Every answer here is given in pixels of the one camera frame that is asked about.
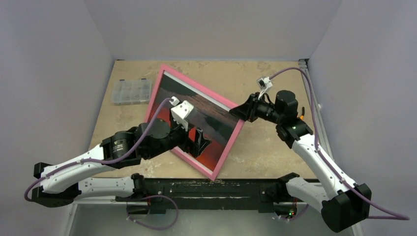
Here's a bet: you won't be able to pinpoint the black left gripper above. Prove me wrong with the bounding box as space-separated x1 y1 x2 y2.
145 117 211 160

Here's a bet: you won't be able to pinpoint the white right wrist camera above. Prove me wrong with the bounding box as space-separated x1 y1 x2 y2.
256 76 272 100

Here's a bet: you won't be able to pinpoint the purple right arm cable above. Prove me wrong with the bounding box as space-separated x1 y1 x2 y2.
268 67 411 222

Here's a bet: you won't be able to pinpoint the sunset photo print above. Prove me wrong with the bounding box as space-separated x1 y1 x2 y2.
153 71 242 172

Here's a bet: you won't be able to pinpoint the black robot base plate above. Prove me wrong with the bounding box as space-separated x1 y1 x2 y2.
116 177 302 219

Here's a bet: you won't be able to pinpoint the aluminium rail frame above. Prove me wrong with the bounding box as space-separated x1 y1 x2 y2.
60 59 364 236

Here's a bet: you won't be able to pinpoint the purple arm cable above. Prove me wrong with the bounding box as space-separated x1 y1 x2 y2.
24 97 179 231
268 67 411 222

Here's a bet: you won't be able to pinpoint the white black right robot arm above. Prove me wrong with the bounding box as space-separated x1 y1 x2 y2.
229 90 372 233

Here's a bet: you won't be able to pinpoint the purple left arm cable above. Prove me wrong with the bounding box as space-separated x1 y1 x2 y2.
24 97 179 231

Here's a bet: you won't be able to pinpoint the pink wooden picture frame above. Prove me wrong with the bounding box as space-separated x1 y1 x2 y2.
144 63 245 182

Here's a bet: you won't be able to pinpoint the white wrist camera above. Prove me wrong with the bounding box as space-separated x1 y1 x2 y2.
256 76 272 100
169 96 195 132

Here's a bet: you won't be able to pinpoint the yellow black pliers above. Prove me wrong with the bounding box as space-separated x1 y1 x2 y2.
299 107 305 120

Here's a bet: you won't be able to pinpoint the clear plastic organizer box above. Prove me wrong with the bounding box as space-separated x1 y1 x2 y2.
111 78 153 105

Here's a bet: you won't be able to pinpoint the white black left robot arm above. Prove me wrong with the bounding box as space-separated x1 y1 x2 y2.
25 118 211 207

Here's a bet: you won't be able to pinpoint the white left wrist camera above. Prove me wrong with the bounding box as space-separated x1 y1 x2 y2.
169 96 195 132

